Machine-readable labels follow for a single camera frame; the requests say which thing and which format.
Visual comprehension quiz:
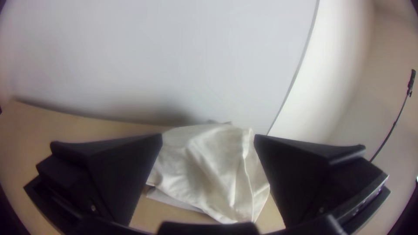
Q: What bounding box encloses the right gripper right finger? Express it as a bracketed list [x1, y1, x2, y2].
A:
[253, 134, 389, 228]

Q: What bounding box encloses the black tripod stand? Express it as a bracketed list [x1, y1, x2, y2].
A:
[369, 69, 417, 163]

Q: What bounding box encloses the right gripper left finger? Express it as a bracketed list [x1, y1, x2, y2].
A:
[23, 133, 163, 229]

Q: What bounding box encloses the grey garment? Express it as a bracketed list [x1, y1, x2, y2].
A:
[146, 120, 233, 215]

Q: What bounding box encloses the white t-shirt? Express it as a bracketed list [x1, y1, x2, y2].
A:
[146, 123, 271, 225]

